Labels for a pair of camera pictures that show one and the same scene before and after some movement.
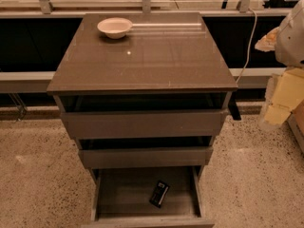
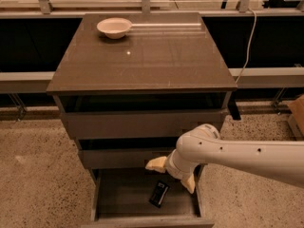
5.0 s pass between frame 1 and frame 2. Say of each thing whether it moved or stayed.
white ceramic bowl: stayed
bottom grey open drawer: stayed
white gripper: moved
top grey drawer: stayed
